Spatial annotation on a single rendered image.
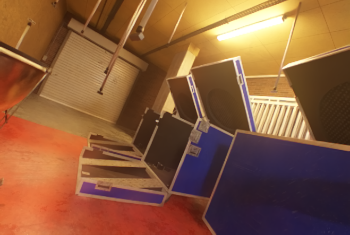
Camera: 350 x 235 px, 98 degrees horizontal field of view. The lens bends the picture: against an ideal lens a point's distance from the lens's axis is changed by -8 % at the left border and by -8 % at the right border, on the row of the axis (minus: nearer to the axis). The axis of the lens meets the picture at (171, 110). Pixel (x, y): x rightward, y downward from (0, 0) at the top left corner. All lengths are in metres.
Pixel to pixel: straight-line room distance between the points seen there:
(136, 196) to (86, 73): 6.09
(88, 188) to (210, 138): 1.21
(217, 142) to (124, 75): 6.10
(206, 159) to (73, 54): 6.38
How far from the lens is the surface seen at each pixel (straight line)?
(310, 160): 1.01
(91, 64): 7.26
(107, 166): 2.11
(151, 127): 3.47
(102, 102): 7.28
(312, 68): 1.77
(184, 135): 2.66
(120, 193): 1.59
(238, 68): 2.05
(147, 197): 1.69
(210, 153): 1.88
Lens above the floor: 0.75
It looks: 6 degrees up
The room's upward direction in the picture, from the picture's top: 23 degrees clockwise
